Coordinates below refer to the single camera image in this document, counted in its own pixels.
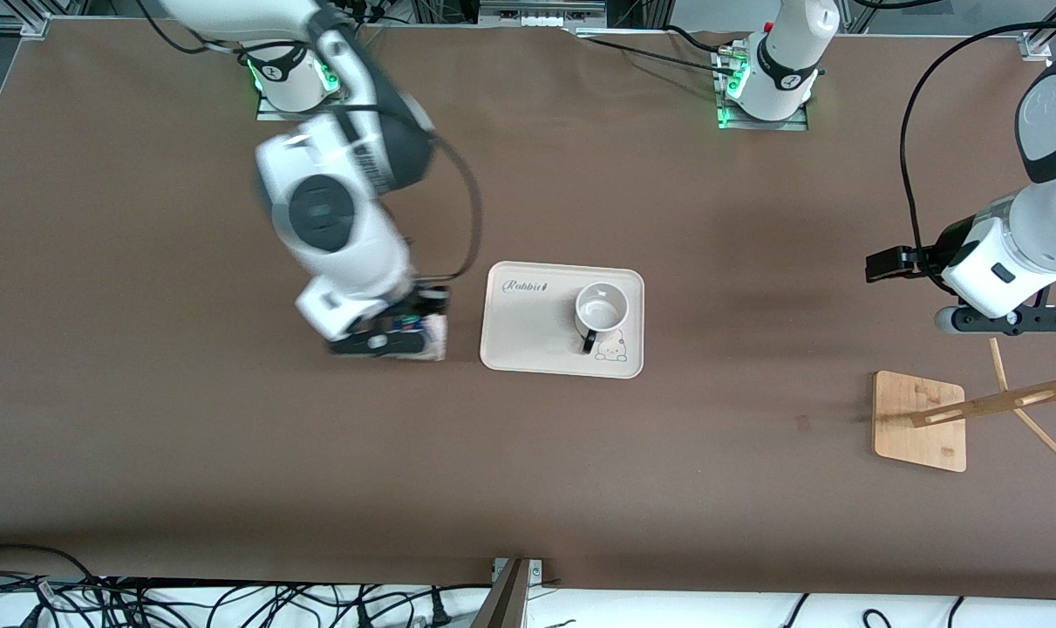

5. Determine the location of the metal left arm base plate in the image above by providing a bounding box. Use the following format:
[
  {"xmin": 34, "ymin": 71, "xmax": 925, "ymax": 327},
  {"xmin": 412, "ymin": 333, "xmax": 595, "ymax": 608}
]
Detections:
[{"xmin": 711, "ymin": 44, "xmax": 810, "ymax": 132}]

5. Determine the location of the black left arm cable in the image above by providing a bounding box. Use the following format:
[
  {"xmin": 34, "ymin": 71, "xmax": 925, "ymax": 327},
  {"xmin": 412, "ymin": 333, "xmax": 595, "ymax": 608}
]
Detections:
[{"xmin": 899, "ymin": 19, "xmax": 1056, "ymax": 273}]

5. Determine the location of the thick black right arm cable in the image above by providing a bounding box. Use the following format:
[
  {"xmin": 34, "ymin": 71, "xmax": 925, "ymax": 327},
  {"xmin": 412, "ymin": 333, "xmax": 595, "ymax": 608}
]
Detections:
[{"xmin": 318, "ymin": 103, "xmax": 484, "ymax": 283}]

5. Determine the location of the white smiley mug black handle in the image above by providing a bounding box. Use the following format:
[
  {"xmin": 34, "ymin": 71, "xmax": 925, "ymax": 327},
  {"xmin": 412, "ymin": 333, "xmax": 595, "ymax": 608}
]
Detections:
[{"xmin": 575, "ymin": 282, "xmax": 630, "ymax": 355}]

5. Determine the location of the wooden cup rack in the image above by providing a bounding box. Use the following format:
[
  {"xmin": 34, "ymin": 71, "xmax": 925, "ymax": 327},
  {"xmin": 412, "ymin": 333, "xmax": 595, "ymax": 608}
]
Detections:
[{"xmin": 873, "ymin": 338, "xmax": 1056, "ymax": 473}]

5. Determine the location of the black cable behind table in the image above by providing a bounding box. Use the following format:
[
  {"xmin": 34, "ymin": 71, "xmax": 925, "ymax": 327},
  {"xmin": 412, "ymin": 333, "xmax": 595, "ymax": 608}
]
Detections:
[{"xmin": 580, "ymin": 24, "xmax": 746, "ymax": 78}]

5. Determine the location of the cream rabbit print tray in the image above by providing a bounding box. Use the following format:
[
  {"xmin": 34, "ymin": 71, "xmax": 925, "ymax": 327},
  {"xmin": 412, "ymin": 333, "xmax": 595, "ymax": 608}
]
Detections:
[{"xmin": 479, "ymin": 261, "xmax": 646, "ymax": 379}]

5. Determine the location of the blue milk carton green cap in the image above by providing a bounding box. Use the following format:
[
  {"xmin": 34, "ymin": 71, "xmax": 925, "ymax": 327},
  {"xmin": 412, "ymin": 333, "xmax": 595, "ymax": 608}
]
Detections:
[{"xmin": 386, "ymin": 312, "xmax": 449, "ymax": 362}]

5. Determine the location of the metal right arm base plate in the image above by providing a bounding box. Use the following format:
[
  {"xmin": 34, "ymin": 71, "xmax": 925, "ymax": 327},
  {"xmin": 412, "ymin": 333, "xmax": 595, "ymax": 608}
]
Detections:
[{"xmin": 256, "ymin": 52, "xmax": 347, "ymax": 123}]

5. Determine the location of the black looped floor cable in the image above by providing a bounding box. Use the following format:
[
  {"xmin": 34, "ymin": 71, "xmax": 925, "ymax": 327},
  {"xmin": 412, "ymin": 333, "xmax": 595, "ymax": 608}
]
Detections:
[{"xmin": 0, "ymin": 544, "xmax": 110, "ymax": 603}]

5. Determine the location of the aluminium frame profile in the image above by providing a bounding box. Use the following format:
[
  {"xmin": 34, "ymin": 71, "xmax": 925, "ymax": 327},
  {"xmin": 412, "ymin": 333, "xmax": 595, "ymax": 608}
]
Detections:
[{"xmin": 1019, "ymin": 0, "xmax": 1056, "ymax": 62}]

